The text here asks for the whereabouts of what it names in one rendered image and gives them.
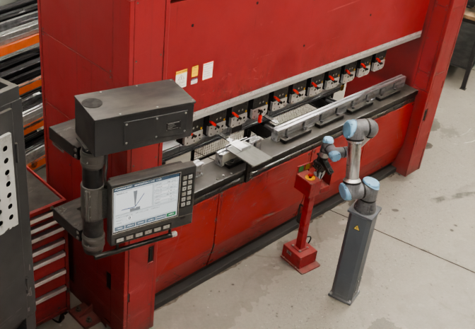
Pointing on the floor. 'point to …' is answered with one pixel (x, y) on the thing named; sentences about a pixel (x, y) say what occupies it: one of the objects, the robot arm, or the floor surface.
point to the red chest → (48, 251)
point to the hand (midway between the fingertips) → (319, 179)
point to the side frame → (424, 64)
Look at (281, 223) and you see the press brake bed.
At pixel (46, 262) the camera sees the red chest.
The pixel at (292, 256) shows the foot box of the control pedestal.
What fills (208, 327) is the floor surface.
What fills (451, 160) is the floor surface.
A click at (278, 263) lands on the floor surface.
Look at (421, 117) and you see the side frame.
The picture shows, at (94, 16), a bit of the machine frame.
